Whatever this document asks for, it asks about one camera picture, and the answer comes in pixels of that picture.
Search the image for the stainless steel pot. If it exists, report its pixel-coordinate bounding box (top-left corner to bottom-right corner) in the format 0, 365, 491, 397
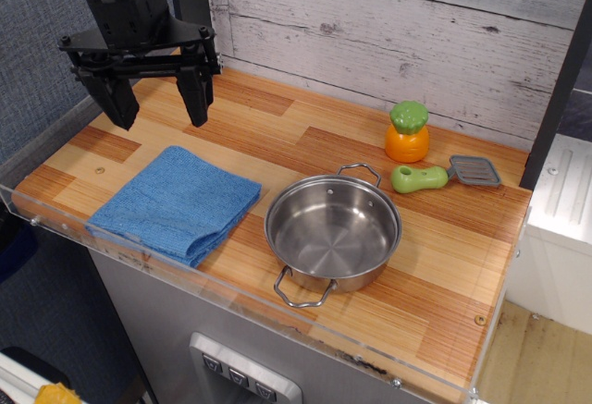
264, 165, 402, 309

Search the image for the black vertical post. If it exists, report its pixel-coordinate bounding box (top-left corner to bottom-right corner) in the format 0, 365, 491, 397
519, 0, 591, 190

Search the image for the white aluminium box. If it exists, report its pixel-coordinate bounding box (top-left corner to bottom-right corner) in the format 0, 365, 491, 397
506, 134, 591, 334

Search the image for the clear acrylic guard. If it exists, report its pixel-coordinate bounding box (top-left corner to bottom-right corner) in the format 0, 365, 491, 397
0, 93, 533, 404

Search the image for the blue folded cloth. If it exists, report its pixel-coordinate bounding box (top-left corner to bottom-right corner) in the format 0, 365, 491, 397
87, 146, 262, 268

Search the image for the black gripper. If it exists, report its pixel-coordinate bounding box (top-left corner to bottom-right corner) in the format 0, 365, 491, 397
58, 0, 221, 130

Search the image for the orange toy carrot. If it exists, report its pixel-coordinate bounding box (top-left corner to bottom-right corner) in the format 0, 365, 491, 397
385, 101, 430, 164

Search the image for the green handled toy spatula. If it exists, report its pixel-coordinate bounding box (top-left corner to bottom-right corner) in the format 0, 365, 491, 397
390, 154, 501, 194

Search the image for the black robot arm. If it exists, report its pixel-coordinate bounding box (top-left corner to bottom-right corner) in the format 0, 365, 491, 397
58, 0, 221, 129

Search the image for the silver control panel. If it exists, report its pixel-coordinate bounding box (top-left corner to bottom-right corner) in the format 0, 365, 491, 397
189, 332, 303, 403

